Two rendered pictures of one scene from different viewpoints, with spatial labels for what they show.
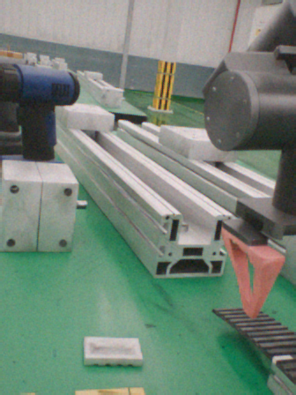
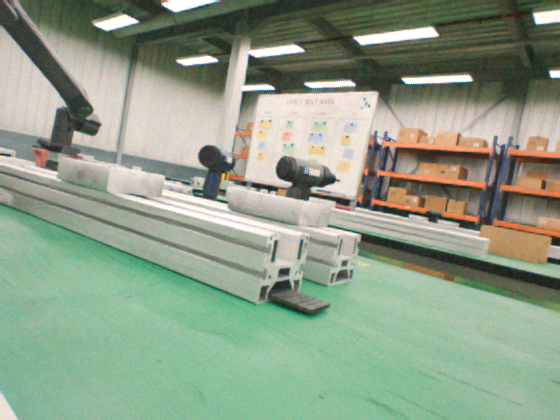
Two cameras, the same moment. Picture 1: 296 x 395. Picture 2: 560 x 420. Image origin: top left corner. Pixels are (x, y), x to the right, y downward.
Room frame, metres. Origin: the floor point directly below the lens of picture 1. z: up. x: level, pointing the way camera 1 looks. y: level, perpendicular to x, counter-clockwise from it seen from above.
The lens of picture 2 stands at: (1.75, -0.22, 0.92)
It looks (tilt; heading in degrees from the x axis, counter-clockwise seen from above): 3 degrees down; 146
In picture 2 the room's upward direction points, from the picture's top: 10 degrees clockwise
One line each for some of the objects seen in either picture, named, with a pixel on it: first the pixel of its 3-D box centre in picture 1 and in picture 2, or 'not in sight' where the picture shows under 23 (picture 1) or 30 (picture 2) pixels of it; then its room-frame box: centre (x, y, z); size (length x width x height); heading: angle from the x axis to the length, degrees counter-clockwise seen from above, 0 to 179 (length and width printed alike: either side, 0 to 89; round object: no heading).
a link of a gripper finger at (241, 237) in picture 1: (270, 265); (65, 163); (0.38, -0.12, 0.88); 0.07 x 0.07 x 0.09; 24
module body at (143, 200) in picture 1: (107, 166); (183, 215); (0.91, 0.09, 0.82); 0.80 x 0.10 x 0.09; 23
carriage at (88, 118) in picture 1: (82, 122); (278, 214); (1.14, 0.19, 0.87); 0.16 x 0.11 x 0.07; 23
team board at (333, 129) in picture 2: not in sight; (296, 187); (-1.56, 2.16, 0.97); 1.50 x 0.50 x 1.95; 16
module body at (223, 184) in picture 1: (191, 171); (105, 210); (0.99, -0.09, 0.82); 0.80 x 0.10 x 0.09; 23
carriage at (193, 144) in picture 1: (196, 149); (109, 184); (0.99, -0.09, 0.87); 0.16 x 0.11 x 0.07; 23
